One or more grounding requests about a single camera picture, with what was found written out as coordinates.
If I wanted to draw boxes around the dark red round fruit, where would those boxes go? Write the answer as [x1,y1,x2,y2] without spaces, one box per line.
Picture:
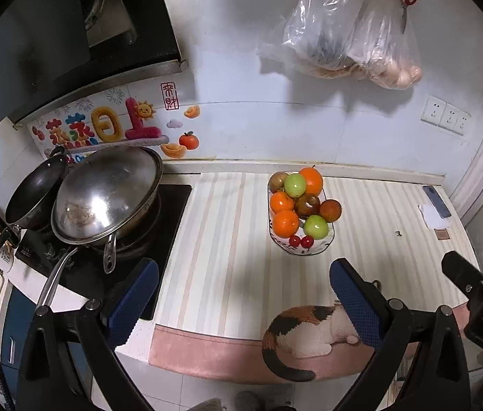
[319,199,343,223]

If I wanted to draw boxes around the green apple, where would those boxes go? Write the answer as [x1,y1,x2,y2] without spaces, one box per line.
[283,174,306,199]
[304,214,329,240]

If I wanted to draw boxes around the red cherry tomato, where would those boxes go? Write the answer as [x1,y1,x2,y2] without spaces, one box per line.
[289,235,301,248]
[301,236,315,249]

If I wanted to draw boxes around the orange low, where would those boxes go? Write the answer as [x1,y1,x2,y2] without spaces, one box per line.
[272,210,299,238]

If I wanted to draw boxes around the white paper scrap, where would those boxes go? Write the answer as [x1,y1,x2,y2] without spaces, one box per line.
[419,204,451,230]

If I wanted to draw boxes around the dark blue phone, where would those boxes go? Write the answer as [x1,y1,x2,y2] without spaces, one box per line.
[422,186,451,219]

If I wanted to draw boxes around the calico cat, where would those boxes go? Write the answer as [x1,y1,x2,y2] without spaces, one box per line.
[262,301,361,382]

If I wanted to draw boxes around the white patterned fruit bowl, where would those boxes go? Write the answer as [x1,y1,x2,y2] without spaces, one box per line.
[267,167,342,256]

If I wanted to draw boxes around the black frying pan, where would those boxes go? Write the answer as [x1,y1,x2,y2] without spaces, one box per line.
[0,146,68,250]

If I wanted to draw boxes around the dark brown apple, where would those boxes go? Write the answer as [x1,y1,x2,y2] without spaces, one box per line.
[294,193,320,219]

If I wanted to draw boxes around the orange in bowl rear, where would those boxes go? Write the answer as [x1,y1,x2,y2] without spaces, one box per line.
[299,167,323,196]

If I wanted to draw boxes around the orange in bowl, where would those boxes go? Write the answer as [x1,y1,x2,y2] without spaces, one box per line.
[269,191,294,213]
[299,167,323,196]

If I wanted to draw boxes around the striped counter mat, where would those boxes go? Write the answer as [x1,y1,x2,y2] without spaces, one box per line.
[154,173,476,339]

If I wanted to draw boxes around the orange in bowl left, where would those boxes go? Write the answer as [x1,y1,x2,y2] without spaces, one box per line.
[269,191,294,213]

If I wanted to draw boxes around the brown-green apple rear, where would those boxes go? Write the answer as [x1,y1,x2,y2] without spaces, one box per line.
[267,172,289,193]

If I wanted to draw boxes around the plastic bag with eggs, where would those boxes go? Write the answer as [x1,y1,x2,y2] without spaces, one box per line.
[347,0,422,90]

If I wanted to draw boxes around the clear plastic bag left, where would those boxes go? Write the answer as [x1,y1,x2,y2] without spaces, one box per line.
[257,0,367,80]

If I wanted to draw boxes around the black range hood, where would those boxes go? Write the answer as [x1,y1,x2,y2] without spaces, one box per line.
[0,0,186,124]

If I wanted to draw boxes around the white wall socket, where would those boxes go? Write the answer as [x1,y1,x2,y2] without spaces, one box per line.
[420,95,472,136]

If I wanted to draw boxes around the colourful wall sticker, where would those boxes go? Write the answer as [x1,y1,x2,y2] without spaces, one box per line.
[27,78,201,161]

